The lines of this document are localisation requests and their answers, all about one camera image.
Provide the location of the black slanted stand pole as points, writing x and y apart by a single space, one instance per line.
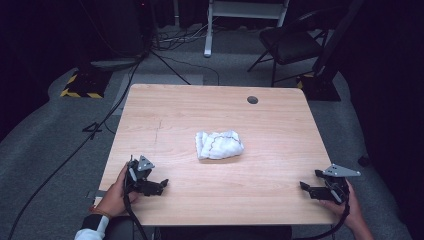
336 36

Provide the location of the white towel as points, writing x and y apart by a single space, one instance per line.
220 145

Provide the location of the black yellow-striped stand base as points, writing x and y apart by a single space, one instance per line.
86 85
321 90

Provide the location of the person's right hand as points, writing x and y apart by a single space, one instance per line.
354 213

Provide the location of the white desk frame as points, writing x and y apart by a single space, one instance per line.
208 33

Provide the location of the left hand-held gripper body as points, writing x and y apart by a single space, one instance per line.
140 181

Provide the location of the person's left hand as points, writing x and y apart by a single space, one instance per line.
113 198

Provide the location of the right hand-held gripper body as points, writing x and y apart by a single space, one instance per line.
333 191

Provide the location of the black folding chair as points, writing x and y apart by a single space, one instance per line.
290 45

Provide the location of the grey tape marker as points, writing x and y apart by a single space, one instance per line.
95 194

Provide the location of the small black floor object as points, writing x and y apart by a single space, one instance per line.
364 161

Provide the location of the black equipment tower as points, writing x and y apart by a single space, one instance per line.
116 30

